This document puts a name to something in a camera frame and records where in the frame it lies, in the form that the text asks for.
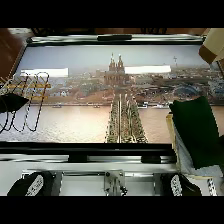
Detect silver frame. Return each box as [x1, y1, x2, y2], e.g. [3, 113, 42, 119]
[0, 33, 224, 197]

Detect grey garment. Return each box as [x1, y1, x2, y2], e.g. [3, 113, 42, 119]
[173, 125, 224, 178]

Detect green T-shirt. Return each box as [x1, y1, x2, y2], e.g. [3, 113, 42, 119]
[168, 95, 224, 171]

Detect black cable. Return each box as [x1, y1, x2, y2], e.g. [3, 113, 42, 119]
[119, 185, 129, 197]

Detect white clothes hanger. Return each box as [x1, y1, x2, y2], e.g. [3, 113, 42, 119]
[12, 71, 38, 132]

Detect brown cardboard box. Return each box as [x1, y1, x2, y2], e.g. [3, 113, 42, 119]
[198, 27, 224, 66]

